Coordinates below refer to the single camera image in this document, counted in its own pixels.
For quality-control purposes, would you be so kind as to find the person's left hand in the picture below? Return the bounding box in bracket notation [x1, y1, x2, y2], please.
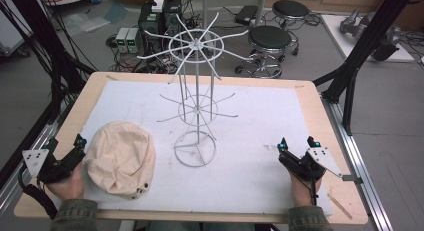
[46, 162, 85, 201]

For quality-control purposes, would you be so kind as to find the black computer tower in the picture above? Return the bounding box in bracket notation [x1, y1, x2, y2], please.
[162, 0, 185, 49]
[137, 2, 165, 53]

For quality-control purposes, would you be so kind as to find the person's right hand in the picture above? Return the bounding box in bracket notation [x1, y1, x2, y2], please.
[289, 172, 323, 208]

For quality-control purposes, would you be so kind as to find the beige cloth cap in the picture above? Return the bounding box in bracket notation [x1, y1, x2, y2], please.
[84, 120, 157, 201]

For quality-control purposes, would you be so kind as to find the white table mat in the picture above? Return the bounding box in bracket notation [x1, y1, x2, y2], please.
[79, 80, 335, 216]

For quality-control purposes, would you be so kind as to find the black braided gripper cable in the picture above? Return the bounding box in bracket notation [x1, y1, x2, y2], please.
[17, 166, 60, 221]

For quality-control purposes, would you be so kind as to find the grey metal pole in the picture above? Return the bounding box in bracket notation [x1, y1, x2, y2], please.
[255, 0, 269, 27]
[201, 0, 210, 29]

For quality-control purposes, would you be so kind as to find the white bench power supply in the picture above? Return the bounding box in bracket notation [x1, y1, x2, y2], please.
[114, 27, 130, 54]
[126, 27, 142, 54]

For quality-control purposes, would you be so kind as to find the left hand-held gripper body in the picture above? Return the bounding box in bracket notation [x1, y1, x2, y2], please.
[21, 148, 84, 185]

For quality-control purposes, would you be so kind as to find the white floor platform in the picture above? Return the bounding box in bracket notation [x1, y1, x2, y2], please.
[320, 13, 416, 64]

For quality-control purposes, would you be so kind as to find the tangle of floor cables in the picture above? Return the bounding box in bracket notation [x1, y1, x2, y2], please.
[105, 34, 183, 75]

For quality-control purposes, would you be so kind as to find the white wire rack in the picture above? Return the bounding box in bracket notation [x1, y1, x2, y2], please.
[136, 12, 255, 168]

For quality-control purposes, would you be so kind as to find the black metal frame stand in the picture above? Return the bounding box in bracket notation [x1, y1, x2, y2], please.
[0, 0, 98, 192]
[312, 0, 418, 136]

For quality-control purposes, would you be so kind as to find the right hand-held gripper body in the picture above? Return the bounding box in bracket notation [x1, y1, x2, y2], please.
[278, 146, 344, 182]

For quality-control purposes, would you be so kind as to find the clear plastic sheet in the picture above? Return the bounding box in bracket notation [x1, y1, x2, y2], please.
[62, 11, 112, 36]

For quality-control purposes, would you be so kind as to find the thin wooden stick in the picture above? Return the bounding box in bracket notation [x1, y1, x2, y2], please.
[326, 193, 354, 221]

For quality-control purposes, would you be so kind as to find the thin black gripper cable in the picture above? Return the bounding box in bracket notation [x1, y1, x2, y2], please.
[299, 162, 318, 206]

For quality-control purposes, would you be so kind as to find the small white box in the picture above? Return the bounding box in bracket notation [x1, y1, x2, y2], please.
[151, 0, 165, 14]

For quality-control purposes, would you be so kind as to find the flat black box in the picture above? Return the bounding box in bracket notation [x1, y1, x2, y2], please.
[234, 4, 260, 26]

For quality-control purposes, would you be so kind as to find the grey equipment case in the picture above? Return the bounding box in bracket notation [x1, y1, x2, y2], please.
[0, 10, 32, 57]

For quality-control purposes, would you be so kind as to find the small grey bracket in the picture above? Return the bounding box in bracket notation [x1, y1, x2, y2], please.
[341, 174, 365, 186]

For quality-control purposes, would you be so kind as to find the black round stool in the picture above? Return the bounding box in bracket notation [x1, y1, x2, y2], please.
[234, 25, 299, 79]
[271, 0, 312, 29]

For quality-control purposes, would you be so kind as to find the aluminium rail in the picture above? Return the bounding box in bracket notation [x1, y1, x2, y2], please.
[0, 119, 69, 215]
[320, 96, 395, 231]

